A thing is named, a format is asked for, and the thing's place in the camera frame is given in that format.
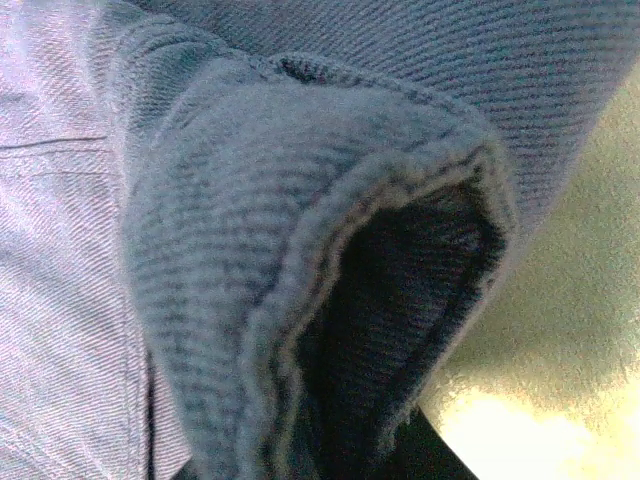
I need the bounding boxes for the light blue denim jeans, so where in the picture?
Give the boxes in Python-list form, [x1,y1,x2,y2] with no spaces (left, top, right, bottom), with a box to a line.
[0,0,640,480]

